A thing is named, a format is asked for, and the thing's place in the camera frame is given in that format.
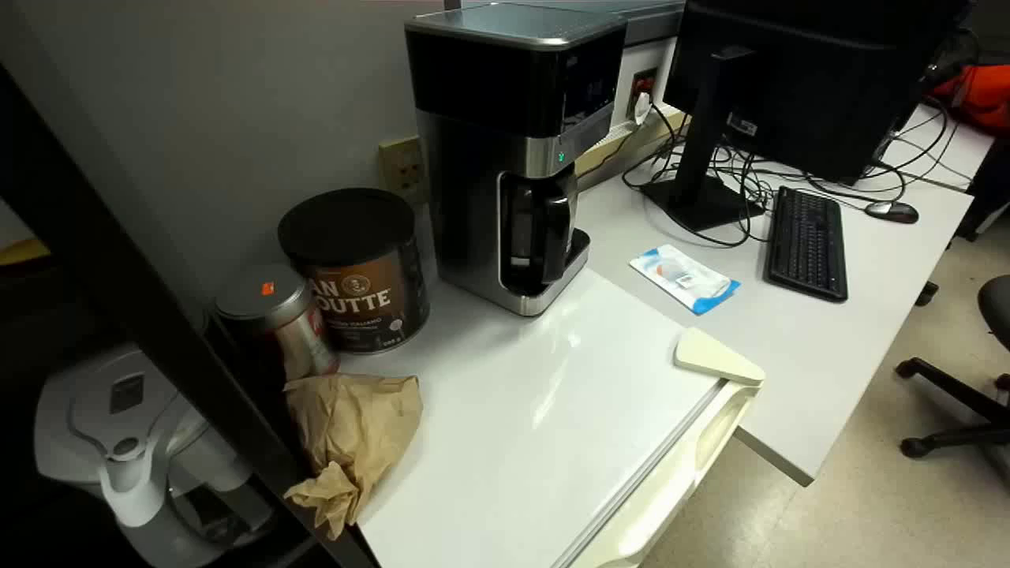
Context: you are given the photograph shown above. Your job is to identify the glass coffee carafe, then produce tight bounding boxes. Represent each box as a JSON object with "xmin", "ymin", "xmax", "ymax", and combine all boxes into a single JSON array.
[{"xmin": 497, "ymin": 167, "xmax": 581, "ymax": 297}]

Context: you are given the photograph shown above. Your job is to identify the brown coffee can black lid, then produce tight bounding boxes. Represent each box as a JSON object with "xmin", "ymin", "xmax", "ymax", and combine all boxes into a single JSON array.
[{"xmin": 274, "ymin": 187, "xmax": 433, "ymax": 357}]

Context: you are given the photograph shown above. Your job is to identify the black steel coffee maker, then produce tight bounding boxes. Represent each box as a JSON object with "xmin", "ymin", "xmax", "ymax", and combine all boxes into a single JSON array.
[{"xmin": 402, "ymin": 3, "xmax": 631, "ymax": 318}]

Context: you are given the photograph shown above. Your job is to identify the white mini fridge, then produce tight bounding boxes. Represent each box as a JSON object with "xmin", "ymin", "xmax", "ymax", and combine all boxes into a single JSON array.
[{"xmin": 353, "ymin": 266, "xmax": 766, "ymax": 568}]

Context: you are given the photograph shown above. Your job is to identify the blue white wipes packet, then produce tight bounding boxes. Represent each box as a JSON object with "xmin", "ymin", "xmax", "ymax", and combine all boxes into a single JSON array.
[{"xmin": 627, "ymin": 244, "xmax": 746, "ymax": 318}]

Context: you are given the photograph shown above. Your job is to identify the beige power strip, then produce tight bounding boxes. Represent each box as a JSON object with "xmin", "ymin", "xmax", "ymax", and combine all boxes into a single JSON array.
[{"xmin": 570, "ymin": 101, "xmax": 687, "ymax": 191}]

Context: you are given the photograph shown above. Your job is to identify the crumpled brown paper bag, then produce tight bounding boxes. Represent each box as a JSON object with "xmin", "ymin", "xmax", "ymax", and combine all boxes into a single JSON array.
[{"xmin": 279, "ymin": 370, "xmax": 425, "ymax": 543}]

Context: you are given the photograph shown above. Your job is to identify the cream corner pad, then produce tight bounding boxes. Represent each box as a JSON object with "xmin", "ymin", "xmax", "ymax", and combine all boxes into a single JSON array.
[{"xmin": 671, "ymin": 324, "xmax": 771, "ymax": 389}]

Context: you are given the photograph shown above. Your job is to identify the steel canister with orange dot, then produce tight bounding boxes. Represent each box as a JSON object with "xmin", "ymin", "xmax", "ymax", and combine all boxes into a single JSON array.
[{"xmin": 211, "ymin": 266, "xmax": 341, "ymax": 389}]

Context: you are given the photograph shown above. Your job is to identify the black keyboard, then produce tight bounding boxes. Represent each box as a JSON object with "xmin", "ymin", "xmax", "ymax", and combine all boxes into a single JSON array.
[{"xmin": 764, "ymin": 182, "xmax": 851, "ymax": 307}]

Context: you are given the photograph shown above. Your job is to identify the black computer monitor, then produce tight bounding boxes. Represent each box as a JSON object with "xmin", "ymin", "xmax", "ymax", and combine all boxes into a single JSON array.
[{"xmin": 642, "ymin": 0, "xmax": 970, "ymax": 236}]

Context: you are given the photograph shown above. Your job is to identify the black computer mouse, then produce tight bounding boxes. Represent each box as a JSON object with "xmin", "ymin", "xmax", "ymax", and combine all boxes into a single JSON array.
[{"xmin": 862, "ymin": 197, "xmax": 920, "ymax": 227}]

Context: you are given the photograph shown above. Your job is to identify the white water filter pitcher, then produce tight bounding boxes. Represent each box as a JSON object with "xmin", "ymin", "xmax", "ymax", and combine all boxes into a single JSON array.
[{"xmin": 27, "ymin": 338, "xmax": 279, "ymax": 568}]

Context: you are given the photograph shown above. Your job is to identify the black office chair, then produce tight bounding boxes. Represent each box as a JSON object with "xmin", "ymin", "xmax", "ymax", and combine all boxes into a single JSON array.
[{"xmin": 892, "ymin": 270, "xmax": 1010, "ymax": 459}]

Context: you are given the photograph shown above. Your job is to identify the orange fabric item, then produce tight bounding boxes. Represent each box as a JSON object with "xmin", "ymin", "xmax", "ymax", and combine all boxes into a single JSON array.
[{"xmin": 932, "ymin": 60, "xmax": 1010, "ymax": 134}]

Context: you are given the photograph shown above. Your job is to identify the beige wall outlet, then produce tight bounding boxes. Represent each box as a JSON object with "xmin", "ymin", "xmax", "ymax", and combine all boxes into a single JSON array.
[{"xmin": 374, "ymin": 132, "xmax": 430, "ymax": 206}]

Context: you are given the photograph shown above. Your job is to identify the white wall box red switch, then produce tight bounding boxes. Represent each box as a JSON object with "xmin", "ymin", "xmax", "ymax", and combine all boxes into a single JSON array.
[{"xmin": 613, "ymin": 36, "xmax": 687, "ymax": 129}]

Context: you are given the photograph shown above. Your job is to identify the black cable bundle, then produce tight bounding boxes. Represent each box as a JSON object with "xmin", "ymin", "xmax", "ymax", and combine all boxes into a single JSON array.
[{"xmin": 618, "ymin": 91, "xmax": 974, "ymax": 252}]

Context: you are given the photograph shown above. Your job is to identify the black shelf frame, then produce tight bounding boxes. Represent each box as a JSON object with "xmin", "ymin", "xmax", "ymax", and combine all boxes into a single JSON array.
[{"xmin": 0, "ymin": 60, "xmax": 374, "ymax": 568}]

